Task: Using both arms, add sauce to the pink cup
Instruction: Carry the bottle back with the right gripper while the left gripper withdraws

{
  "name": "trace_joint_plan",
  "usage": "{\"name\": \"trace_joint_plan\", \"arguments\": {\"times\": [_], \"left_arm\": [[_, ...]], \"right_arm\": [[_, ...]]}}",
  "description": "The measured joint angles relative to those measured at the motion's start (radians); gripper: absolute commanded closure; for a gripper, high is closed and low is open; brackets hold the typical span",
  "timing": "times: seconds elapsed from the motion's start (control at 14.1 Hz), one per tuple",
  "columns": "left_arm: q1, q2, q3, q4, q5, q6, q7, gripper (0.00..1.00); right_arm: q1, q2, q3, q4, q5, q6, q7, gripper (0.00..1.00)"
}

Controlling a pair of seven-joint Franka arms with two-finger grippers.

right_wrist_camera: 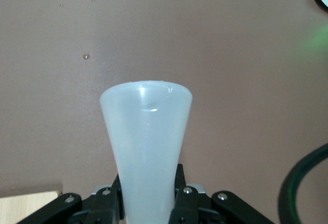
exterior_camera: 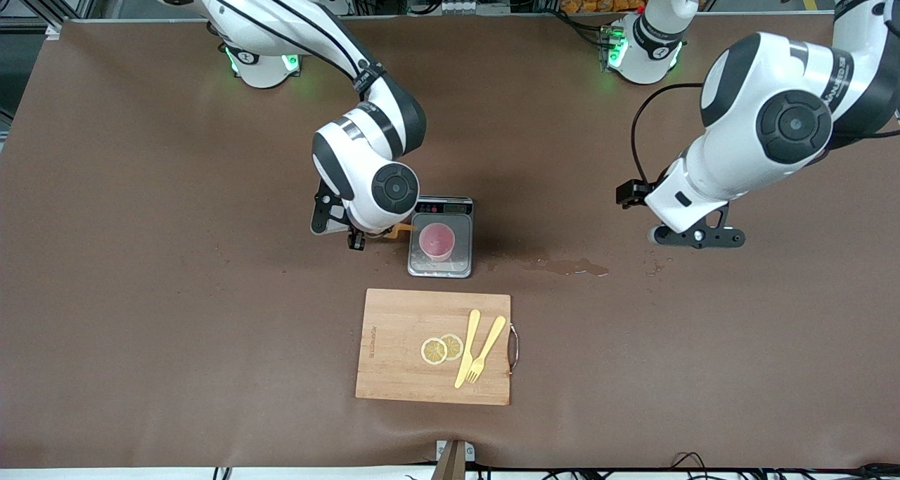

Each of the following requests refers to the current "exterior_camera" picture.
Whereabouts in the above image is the pink plastic cup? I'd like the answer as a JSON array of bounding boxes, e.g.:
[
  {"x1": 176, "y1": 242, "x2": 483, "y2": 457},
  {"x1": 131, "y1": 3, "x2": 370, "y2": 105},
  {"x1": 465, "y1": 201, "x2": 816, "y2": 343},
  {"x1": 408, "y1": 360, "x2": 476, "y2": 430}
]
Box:
[{"x1": 419, "y1": 222, "x2": 456, "y2": 262}]

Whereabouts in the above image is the wooden cutting board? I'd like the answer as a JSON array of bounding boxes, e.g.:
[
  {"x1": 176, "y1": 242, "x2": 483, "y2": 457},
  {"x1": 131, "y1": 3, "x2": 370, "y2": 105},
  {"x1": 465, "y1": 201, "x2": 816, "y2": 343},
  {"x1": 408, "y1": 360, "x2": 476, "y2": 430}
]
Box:
[{"x1": 355, "y1": 288, "x2": 521, "y2": 406}]

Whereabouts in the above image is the silver digital kitchen scale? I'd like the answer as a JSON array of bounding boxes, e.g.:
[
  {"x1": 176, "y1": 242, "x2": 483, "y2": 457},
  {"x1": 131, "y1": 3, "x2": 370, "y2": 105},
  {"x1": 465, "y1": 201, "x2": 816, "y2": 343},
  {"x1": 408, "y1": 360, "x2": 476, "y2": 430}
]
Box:
[{"x1": 407, "y1": 195, "x2": 475, "y2": 279}]

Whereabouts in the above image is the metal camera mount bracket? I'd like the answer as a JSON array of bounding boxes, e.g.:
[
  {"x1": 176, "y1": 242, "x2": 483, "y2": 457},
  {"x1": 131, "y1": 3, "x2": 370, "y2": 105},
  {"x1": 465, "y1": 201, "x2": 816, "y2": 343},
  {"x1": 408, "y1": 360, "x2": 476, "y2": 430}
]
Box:
[{"x1": 430, "y1": 439, "x2": 477, "y2": 480}]

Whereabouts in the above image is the brown liquid spill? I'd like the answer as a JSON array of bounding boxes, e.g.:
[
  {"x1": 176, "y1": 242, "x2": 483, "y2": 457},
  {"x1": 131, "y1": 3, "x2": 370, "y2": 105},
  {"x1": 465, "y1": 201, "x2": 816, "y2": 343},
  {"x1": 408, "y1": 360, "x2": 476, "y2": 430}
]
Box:
[{"x1": 492, "y1": 252, "x2": 611, "y2": 278}]

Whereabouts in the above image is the yellow plastic fork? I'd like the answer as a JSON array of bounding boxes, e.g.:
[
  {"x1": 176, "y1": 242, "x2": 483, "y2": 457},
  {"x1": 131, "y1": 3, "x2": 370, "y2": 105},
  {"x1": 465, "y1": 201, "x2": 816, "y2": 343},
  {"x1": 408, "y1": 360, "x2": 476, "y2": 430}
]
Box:
[{"x1": 465, "y1": 316, "x2": 507, "y2": 384}]

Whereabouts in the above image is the yellow plastic knife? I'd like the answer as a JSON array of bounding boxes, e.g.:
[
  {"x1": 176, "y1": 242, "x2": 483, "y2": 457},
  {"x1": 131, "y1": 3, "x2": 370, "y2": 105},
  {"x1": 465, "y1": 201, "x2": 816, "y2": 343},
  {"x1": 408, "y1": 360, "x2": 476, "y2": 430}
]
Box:
[{"x1": 454, "y1": 309, "x2": 482, "y2": 389}]

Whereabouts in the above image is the black cable bundle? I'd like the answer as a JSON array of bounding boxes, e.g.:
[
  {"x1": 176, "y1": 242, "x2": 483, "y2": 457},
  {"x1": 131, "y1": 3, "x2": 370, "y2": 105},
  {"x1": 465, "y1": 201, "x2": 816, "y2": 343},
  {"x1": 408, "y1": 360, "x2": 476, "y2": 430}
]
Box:
[{"x1": 668, "y1": 452, "x2": 900, "y2": 480}]

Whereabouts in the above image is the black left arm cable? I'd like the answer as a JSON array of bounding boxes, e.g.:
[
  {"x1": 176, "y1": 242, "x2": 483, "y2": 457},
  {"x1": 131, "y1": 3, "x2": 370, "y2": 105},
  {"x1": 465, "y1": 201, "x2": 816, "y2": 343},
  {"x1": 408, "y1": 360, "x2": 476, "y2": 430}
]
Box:
[{"x1": 630, "y1": 82, "x2": 705, "y2": 186}]

